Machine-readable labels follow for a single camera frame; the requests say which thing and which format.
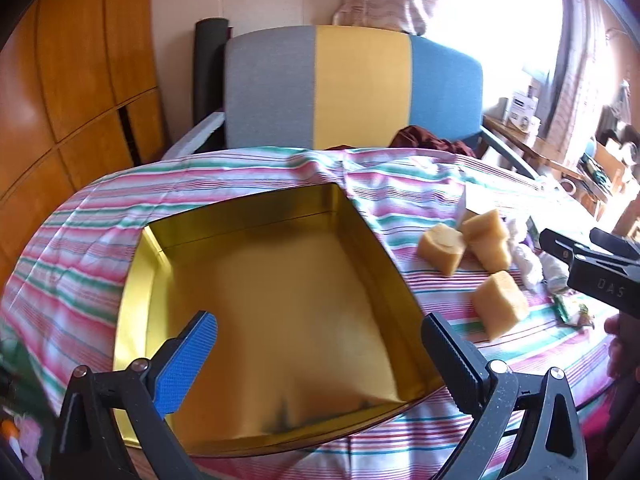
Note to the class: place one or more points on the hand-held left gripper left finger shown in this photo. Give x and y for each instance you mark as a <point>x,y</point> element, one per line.
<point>187,360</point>

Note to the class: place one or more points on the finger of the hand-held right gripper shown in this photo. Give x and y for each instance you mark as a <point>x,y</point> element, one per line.
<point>600,285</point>
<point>617,242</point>

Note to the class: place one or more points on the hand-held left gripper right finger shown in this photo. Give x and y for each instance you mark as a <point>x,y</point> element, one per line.
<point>450,360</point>

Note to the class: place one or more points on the grain bar with green wrapper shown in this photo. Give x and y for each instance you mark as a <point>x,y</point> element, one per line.
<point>555,272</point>

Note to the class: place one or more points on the gold square tin box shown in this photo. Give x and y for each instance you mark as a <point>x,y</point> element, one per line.
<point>280,300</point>

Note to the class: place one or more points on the person's right hand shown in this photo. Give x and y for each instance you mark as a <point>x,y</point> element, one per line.
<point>622,345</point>

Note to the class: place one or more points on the white mug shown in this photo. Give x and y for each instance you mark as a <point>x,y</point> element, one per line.
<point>567,185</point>

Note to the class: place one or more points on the cardboard box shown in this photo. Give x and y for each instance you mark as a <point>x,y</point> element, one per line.
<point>607,157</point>

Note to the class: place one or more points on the wooden side desk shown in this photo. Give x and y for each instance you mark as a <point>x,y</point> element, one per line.
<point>525,145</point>

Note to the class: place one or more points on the white printed box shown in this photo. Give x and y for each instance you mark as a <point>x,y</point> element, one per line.
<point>522,110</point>

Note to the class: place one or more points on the striped tablecloth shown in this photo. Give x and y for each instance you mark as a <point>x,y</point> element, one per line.
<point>100,220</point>

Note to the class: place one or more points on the green bag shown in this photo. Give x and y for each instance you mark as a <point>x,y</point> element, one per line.
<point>20,365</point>

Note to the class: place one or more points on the maroon cloth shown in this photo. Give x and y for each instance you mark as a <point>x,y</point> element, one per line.
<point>415,137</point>

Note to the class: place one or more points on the window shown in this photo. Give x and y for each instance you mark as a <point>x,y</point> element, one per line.
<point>500,15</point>

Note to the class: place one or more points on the grey yellow blue chair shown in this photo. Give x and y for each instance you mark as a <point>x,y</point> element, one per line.
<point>365,85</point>

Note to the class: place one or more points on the wooden wardrobe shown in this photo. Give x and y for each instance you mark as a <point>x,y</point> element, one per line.
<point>75,85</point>

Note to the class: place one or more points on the black rolled mat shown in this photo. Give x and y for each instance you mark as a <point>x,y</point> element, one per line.
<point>210,60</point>

